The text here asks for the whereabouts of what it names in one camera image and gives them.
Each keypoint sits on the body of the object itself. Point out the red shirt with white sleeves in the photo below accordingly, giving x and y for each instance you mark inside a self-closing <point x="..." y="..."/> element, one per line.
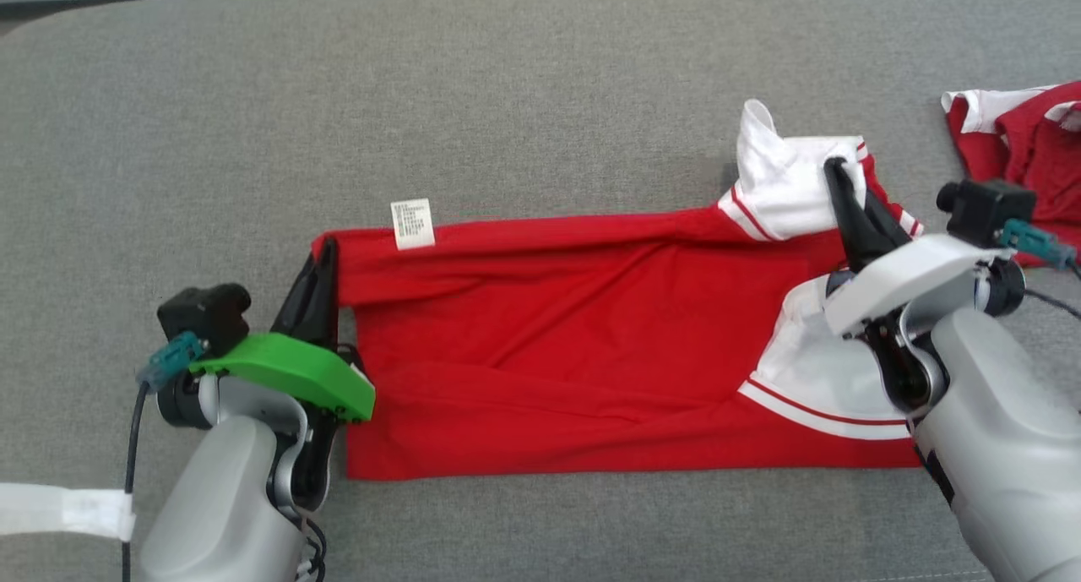
<point x="549" y="337"/>

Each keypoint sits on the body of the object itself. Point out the red shorts with white trim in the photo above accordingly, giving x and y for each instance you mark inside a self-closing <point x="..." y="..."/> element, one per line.
<point x="1030" y="143"/>

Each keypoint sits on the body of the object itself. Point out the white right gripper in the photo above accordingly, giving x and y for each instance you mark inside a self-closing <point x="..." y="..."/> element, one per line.
<point x="904" y="278"/>

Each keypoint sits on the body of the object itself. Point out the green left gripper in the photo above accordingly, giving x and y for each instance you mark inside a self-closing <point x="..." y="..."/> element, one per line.
<point x="296" y="367"/>

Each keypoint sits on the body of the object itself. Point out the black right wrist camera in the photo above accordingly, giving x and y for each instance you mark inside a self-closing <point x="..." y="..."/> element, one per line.
<point x="988" y="210"/>

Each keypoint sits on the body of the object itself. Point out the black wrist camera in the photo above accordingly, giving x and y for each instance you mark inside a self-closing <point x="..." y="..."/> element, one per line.
<point x="203" y="316"/>
<point x="988" y="210"/>

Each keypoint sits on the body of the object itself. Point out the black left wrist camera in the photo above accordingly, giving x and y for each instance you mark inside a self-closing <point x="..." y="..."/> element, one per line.
<point x="203" y="316"/>

